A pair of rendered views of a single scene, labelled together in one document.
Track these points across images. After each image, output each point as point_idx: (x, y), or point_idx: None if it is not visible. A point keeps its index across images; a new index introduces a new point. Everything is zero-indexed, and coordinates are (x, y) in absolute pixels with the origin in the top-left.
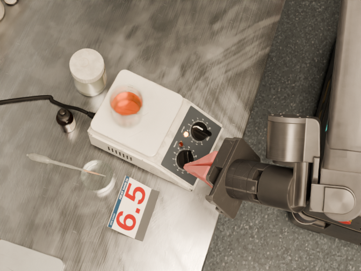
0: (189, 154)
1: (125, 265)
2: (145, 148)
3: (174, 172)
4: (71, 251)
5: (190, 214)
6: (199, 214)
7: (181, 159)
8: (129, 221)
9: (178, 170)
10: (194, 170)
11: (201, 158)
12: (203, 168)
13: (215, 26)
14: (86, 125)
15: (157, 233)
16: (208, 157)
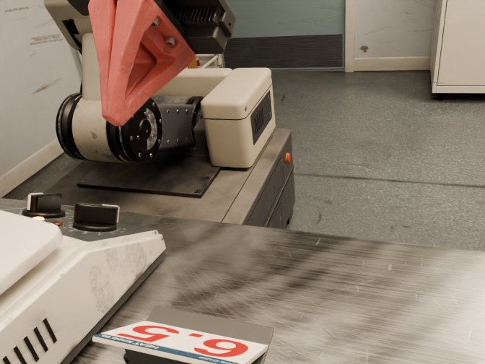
0: (85, 204)
1: (343, 363)
2: (32, 241)
3: (116, 235)
4: None
5: (212, 256)
6: (213, 244)
7: (92, 224)
8: (222, 344)
9: (115, 232)
10: (122, 50)
11: (97, 49)
12: (121, 12)
13: None
14: None
15: (253, 305)
16: (98, 16)
